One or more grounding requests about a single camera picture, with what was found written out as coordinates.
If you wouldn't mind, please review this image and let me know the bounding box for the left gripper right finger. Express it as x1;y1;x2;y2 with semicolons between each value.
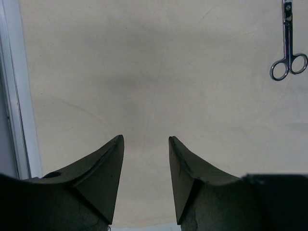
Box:
168;136;308;231

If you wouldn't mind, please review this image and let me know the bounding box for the aluminium right side rail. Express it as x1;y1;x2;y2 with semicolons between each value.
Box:
0;0;43;180

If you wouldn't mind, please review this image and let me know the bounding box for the small steel scissors left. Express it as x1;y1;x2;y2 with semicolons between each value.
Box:
269;0;308;81

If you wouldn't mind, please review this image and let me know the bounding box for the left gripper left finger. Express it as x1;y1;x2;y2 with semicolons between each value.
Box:
0;135;124;231

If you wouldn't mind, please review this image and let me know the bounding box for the beige cloth mat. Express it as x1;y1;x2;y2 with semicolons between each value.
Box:
19;0;308;231

